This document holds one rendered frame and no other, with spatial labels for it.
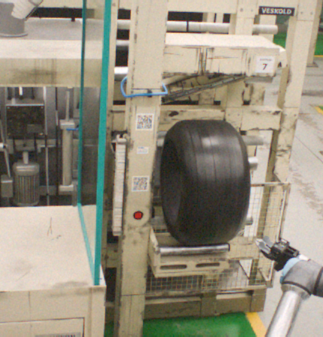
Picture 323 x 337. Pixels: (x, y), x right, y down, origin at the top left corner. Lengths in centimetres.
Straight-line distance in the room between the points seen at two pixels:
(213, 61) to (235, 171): 56
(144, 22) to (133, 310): 141
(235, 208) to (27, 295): 109
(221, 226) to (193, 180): 25
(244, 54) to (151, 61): 56
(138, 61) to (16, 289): 108
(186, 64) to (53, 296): 135
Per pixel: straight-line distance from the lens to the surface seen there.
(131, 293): 311
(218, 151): 273
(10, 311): 207
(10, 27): 281
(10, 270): 212
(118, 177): 279
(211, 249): 298
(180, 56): 292
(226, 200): 272
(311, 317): 423
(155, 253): 287
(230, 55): 299
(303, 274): 244
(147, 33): 259
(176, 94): 311
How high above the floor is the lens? 244
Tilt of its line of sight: 24 degrees down
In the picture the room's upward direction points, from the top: 5 degrees clockwise
